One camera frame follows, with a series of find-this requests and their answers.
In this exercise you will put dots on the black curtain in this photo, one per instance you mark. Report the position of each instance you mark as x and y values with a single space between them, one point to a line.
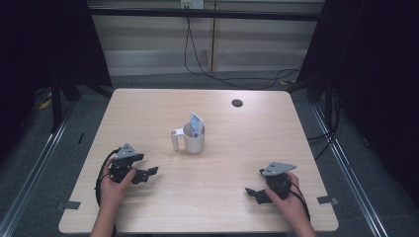
378 82
39 49

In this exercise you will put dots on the yellow floor tape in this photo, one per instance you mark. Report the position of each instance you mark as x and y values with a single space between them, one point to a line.
44 104

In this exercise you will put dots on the blue and white tube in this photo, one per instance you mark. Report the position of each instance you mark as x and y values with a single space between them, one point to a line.
195 123

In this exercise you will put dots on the white wall socket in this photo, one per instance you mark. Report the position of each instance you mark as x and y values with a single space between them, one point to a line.
192 3

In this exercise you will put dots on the small black tape strip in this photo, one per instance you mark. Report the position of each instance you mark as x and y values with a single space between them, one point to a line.
81 138

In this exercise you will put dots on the person's left hand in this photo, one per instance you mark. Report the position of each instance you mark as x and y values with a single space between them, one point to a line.
110 194

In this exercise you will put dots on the person's right hand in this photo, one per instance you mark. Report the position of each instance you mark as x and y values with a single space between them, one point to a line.
291 204

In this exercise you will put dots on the black horizontal bar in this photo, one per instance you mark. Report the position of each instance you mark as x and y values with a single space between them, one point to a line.
204 14

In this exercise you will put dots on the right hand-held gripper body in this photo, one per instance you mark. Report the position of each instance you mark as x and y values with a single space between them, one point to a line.
278 182

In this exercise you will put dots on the grey tape strip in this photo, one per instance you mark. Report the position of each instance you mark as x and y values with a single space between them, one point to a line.
327 200
68 205

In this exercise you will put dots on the black metal stand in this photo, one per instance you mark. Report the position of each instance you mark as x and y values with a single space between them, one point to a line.
56 105
328 102

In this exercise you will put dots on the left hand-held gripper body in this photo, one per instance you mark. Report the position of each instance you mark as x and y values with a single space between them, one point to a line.
120 168

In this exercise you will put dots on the metal floor rail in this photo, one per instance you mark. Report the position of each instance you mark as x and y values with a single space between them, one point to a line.
33 171
349 177

